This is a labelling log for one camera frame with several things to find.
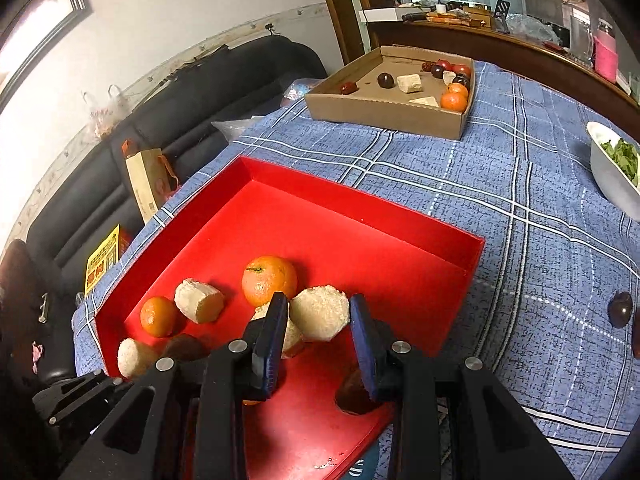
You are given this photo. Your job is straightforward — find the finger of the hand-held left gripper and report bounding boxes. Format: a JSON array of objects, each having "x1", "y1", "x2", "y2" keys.
[{"x1": 31, "y1": 369, "x2": 133, "y2": 428}]

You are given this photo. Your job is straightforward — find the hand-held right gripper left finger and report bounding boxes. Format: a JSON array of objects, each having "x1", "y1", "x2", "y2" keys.
[{"x1": 59, "y1": 292, "x2": 291, "y2": 480}]

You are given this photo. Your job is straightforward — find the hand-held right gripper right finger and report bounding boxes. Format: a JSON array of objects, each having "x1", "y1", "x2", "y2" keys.
[{"x1": 349, "y1": 294, "x2": 576, "y2": 480}]

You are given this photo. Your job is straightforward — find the orange with green stem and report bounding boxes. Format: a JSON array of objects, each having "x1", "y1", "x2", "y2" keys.
[{"x1": 241, "y1": 255, "x2": 299, "y2": 308}]

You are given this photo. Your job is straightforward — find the red box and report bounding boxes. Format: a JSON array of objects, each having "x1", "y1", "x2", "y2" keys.
[{"x1": 94, "y1": 156, "x2": 487, "y2": 480}]

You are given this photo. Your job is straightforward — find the yellow packet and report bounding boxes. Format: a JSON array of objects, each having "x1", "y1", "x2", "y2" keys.
[{"x1": 84, "y1": 225, "x2": 132, "y2": 296}]

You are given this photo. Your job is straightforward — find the brown paper bag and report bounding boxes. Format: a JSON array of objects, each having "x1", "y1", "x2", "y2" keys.
[{"x1": 121, "y1": 139, "x2": 180, "y2": 225}]

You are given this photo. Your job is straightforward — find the cardboard box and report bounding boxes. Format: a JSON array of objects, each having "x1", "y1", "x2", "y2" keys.
[{"x1": 304, "y1": 45, "x2": 476, "y2": 141}]

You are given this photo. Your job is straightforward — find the black sofa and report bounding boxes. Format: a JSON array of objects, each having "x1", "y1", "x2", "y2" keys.
[{"x1": 25, "y1": 35, "x2": 328, "y2": 306}]

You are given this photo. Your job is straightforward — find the blue plastic bag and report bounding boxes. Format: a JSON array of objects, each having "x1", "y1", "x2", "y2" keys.
[{"x1": 280, "y1": 77, "x2": 326, "y2": 108}]

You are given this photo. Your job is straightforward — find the white plastic bag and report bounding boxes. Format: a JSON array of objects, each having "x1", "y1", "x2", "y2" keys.
[{"x1": 82, "y1": 85, "x2": 133, "y2": 141}]

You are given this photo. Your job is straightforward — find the white bowl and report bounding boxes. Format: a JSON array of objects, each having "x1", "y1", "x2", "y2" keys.
[{"x1": 586, "y1": 121, "x2": 640, "y2": 223}]

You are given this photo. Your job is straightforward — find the green leafy vegetable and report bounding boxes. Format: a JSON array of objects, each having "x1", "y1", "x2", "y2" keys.
[{"x1": 600, "y1": 139, "x2": 640, "y2": 186}]

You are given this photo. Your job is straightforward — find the wooden counter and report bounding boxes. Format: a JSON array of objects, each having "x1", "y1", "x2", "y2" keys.
[{"x1": 367, "y1": 15, "x2": 633, "y2": 111}]

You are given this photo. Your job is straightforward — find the flat white box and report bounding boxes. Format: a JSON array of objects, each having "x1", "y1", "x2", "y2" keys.
[{"x1": 359, "y1": 6, "x2": 426, "y2": 24}]

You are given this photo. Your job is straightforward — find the wooden tray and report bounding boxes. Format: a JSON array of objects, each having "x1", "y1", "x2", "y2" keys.
[{"x1": 425, "y1": 10, "x2": 493, "y2": 28}]

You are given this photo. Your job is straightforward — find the clear plastic bag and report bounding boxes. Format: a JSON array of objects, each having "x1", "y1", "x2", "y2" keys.
[{"x1": 505, "y1": 12, "x2": 561, "y2": 46}]

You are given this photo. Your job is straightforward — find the pink bottle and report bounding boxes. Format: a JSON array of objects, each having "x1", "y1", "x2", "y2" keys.
[{"x1": 592, "y1": 19, "x2": 620, "y2": 83}]

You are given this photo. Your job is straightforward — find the window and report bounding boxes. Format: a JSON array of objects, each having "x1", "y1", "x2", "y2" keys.
[{"x1": 0, "y1": 0, "x2": 93, "y2": 111}]

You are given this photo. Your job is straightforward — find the glass pitcher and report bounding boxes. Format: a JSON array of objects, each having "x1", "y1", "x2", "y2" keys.
[{"x1": 569, "y1": 14, "x2": 596, "y2": 63}]

